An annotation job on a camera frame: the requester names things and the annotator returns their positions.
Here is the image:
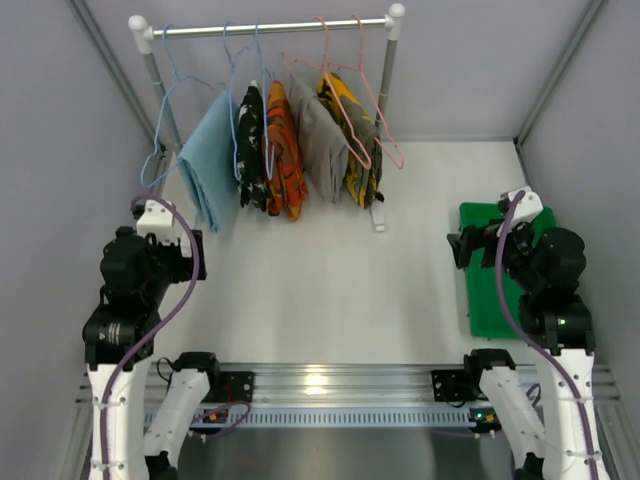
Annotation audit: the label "aluminium mounting rail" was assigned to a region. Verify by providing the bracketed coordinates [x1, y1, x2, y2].
[74, 362, 614, 407]

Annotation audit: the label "grey trousers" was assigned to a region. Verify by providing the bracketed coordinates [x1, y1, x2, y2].
[288, 73, 349, 204]

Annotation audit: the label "blue hanger with patterned trousers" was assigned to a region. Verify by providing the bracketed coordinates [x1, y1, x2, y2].
[254, 24, 274, 180]

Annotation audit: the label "light blue folded cloth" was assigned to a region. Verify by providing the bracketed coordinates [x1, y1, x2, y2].
[178, 90, 239, 233]

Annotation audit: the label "black white patterned trousers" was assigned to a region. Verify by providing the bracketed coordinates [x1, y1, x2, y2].
[237, 80, 268, 212]

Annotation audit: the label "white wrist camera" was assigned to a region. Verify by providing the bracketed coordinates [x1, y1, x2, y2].
[135, 199, 179, 244]
[498, 186, 543, 227]

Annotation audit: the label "pink hanger with grey trousers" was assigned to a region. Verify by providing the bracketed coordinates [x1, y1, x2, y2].
[282, 16, 373, 171]

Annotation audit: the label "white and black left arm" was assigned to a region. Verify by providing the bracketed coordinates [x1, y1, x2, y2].
[82, 227, 221, 479]

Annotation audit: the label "white metal clothes rack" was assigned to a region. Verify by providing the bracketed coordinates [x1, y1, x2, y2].
[127, 2, 407, 233]

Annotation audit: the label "yellow camouflage trousers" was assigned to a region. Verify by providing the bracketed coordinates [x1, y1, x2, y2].
[316, 72, 384, 209]

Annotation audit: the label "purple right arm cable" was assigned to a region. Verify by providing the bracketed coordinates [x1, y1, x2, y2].
[494, 189, 601, 480]

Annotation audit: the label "empty blue wire hanger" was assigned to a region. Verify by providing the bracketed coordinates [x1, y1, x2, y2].
[134, 24, 227, 190]

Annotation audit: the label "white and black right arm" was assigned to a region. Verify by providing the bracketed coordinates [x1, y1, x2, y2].
[447, 221, 609, 479]

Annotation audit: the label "orange camouflage trousers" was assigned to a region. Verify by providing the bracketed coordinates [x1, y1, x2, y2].
[267, 81, 308, 222]

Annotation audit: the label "pink wire hanger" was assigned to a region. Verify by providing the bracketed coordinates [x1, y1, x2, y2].
[323, 3, 406, 170]

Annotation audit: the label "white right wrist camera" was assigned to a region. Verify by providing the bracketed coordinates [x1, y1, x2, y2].
[498, 186, 543, 227]

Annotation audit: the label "green plastic bin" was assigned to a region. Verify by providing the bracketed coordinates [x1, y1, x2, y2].
[459, 202, 556, 339]

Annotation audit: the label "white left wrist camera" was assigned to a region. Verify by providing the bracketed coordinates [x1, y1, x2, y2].
[135, 199, 179, 244]

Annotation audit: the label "grey slotted cable duct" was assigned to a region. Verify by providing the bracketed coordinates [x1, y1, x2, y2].
[94, 405, 546, 429]

